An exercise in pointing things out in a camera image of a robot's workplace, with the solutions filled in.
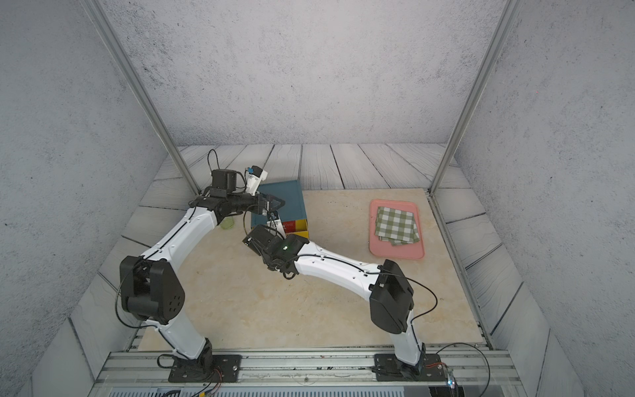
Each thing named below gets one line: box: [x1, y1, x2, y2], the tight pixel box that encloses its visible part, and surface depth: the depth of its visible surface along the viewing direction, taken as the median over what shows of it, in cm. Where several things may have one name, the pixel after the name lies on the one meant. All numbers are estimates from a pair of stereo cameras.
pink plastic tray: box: [368, 198, 425, 260], surface depth 107 cm
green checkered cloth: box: [375, 206, 421, 247], surface depth 109 cm
